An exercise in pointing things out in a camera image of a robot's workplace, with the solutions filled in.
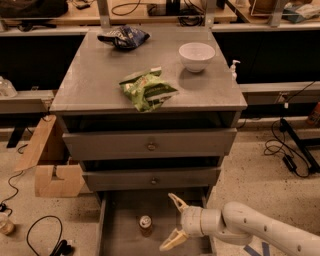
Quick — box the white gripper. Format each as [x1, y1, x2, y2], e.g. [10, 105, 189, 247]
[159, 193, 224, 251]

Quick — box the orange soda can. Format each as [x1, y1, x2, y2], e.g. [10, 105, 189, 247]
[139, 215, 153, 237]

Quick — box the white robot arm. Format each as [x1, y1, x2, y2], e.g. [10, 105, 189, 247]
[159, 193, 320, 256]

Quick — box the grey open bottom drawer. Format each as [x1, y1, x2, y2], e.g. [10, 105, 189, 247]
[96, 189, 216, 256]

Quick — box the grey middle drawer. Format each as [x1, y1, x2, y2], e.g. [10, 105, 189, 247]
[83, 167, 221, 191]

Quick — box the grey top drawer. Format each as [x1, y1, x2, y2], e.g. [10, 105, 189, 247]
[63, 128, 237, 161]

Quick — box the grey drawer cabinet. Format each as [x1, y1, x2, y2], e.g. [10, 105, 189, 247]
[49, 26, 248, 256]

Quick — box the blue floor tape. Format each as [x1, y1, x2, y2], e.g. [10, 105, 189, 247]
[243, 242, 270, 256]

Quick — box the wooden plank structure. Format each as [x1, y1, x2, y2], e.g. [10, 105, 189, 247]
[14, 115, 88, 198]

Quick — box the green chip bag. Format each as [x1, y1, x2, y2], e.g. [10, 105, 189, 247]
[119, 67, 178, 112]

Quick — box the black table leg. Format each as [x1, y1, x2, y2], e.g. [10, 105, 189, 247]
[280, 119, 320, 173]

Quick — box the white pump bottle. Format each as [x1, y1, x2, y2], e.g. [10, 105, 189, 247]
[230, 60, 241, 81]

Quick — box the white ceramic bowl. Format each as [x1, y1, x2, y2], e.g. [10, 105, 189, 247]
[179, 42, 215, 73]

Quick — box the clear plastic cup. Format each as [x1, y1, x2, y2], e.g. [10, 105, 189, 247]
[0, 213, 15, 235]

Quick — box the orange bottle on floor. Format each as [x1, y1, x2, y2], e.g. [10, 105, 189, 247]
[306, 102, 320, 125]

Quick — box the blue chip bag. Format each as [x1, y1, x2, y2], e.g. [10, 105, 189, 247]
[97, 25, 150, 50]

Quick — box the black bag on bench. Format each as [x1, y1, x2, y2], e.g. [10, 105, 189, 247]
[0, 0, 69, 18]

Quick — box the black cable power brick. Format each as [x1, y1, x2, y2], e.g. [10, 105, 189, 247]
[263, 81, 316, 179]

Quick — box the black looped cable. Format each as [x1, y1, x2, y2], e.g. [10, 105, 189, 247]
[25, 215, 73, 256]

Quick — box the black floor cable left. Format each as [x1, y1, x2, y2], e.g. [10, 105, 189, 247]
[0, 143, 29, 216]

